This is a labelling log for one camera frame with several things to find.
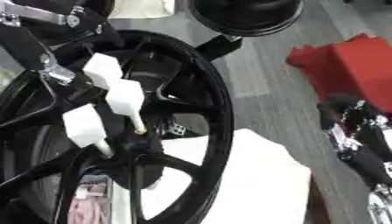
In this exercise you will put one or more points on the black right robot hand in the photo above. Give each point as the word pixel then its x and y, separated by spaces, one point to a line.
pixel 365 137

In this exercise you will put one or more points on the white bag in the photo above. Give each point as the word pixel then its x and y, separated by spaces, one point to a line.
pixel 143 8

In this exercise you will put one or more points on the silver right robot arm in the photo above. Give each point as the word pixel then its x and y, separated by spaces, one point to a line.
pixel 380 207

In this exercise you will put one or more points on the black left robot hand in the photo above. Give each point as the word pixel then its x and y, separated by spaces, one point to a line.
pixel 84 26

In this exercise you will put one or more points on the pink cloth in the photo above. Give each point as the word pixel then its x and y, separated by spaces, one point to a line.
pixel 86 204

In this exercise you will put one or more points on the red cloth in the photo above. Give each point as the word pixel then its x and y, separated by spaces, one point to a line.
pixel 352 67

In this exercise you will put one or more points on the white pin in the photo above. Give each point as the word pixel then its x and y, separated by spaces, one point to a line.
pixel 83 125
pixel 124 97
pixel 102 71

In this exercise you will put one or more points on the black stand bracket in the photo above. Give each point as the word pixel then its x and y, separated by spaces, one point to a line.
pixel 219 48

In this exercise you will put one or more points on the black spoked wheel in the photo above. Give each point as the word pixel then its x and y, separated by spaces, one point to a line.
pixel 207 96

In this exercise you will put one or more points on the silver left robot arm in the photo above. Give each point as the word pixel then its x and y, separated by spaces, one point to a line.
pixel 30 13

